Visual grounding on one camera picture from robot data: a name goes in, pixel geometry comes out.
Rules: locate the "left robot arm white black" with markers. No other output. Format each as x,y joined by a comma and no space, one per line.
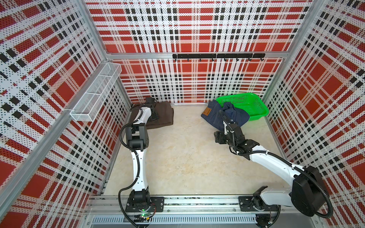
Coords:
137,142

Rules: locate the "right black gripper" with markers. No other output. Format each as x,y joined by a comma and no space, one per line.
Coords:
220,135

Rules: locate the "black hook rail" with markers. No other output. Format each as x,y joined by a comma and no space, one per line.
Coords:
248,56

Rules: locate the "white wire mesh shelf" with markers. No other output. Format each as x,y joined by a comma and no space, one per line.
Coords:
92,100

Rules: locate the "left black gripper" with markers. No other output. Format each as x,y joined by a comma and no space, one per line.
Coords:
156,116

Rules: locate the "brown trousers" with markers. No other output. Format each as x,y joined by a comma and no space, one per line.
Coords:
162,115

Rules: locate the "blue denim jeans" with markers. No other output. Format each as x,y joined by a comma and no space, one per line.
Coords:
235,115

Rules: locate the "green plastic basket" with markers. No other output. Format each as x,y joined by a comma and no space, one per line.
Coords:
249,102

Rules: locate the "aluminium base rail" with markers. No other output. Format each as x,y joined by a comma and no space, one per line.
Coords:
197,211

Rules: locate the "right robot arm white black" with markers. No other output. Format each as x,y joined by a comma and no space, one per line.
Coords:
306,192

